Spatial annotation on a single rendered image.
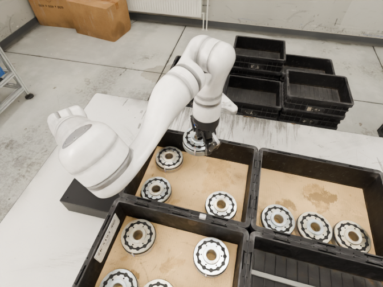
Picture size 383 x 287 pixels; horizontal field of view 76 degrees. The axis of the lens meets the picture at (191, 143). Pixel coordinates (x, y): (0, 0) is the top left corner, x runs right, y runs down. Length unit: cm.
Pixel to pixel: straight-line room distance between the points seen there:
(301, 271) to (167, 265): 39
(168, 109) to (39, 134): 213
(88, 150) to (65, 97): 242
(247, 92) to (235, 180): 117
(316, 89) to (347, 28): 189
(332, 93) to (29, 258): 193
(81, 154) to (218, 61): 31
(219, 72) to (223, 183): 48
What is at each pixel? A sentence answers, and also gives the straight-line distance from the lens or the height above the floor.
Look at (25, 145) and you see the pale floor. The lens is 247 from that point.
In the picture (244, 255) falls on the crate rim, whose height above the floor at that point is 93.
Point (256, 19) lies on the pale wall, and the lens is 360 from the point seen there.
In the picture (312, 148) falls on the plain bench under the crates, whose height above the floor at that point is 70.
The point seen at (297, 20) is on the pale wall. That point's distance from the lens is 363.
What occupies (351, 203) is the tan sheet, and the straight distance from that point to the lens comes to 101.
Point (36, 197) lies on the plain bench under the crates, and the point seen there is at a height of 70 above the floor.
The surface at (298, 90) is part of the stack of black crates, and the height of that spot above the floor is 49.
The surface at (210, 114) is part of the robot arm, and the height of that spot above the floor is 117.
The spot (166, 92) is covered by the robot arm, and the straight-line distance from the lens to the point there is 44.
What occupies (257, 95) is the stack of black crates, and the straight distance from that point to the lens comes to 196.
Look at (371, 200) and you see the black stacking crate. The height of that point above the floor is 86.
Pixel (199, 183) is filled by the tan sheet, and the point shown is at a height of 83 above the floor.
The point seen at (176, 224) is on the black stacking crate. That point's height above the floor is 87.
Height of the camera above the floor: 160
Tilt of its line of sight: 51 degrees down
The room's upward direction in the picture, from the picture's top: straight up
